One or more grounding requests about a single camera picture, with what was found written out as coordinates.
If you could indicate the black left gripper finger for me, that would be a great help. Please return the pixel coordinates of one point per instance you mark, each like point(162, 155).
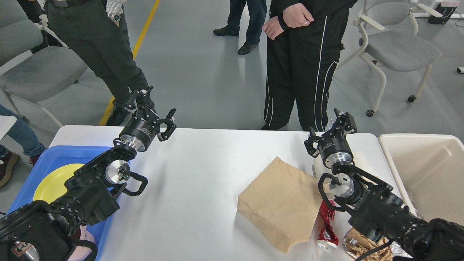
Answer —
point(141, 106)
point(170, 126)

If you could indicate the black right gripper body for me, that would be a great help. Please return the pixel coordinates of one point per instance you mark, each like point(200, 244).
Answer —
point(334, 148)

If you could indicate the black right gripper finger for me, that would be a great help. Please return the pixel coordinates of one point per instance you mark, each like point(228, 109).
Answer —
point(344, 124)
point(309, 143)

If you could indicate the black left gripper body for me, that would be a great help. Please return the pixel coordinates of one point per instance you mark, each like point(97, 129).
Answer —
point(139, 133)

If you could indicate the yellow plastic plate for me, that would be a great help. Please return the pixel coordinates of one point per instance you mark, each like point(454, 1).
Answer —
point(52, 186)

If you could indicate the pink mug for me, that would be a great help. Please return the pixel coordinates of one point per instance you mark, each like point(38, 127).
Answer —
point(86, 249)

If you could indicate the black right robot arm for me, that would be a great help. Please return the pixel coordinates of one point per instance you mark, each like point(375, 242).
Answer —
point(375, 211)

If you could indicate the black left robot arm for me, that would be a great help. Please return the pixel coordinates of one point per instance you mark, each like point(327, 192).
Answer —
point(41, 231)

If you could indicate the white paper cup left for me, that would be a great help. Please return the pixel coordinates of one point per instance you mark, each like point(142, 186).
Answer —
point(320, 169)

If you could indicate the brown paper bag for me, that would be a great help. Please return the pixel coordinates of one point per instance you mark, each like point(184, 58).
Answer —
point(283, 203)

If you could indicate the person in grey trousers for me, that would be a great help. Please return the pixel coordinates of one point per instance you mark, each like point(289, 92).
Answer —
point(96, 30)

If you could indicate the person in striped black pants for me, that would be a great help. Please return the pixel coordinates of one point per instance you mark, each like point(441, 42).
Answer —
point(303, 50)

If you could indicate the crushed red can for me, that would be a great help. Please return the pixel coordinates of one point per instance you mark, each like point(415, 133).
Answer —
point(327, 239)

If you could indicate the beige plastic bin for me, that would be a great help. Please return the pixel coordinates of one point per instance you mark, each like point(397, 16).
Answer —
point(429, 173)

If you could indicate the foil tray with paper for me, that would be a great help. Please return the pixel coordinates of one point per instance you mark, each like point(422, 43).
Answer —
point(355, 244)

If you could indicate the grey chair right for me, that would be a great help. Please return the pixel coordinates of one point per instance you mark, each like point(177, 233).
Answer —
point(389, 37)

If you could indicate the grey chair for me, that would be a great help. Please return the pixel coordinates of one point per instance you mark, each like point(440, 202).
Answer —
point(42, 75)
point(389, 37)

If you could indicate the person in blue jeans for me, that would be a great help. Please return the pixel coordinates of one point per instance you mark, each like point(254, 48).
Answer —
point(21, 133)

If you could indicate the grey chair left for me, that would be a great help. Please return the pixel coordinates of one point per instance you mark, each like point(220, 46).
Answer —
point(42, 75)

